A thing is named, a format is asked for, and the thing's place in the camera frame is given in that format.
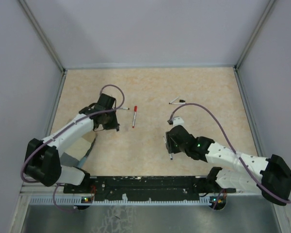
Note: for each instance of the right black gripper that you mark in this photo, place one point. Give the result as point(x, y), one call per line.
point(169, 146)

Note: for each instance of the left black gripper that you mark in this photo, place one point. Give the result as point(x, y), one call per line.
point(114, 124)

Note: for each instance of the blue end white pen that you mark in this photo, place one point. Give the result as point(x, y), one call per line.
point(165, 142)

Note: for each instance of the red capped white pen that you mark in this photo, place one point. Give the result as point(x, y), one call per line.
point(134, 116)

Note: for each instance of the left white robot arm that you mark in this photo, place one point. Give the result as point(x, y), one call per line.
point(42, 161)

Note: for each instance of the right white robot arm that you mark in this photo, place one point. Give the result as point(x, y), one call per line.
point(269, 176)

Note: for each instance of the black capped white pen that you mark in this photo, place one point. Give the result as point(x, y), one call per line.
point(180, 102)

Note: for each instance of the brown cardboard piece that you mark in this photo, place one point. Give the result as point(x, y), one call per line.
point(82, 145)

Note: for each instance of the grey tape patch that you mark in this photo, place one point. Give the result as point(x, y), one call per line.
point(68, 160)

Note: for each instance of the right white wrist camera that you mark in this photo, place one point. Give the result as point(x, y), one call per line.
point(176, 121)

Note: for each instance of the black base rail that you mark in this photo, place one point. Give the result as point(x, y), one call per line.
point(144, 188)

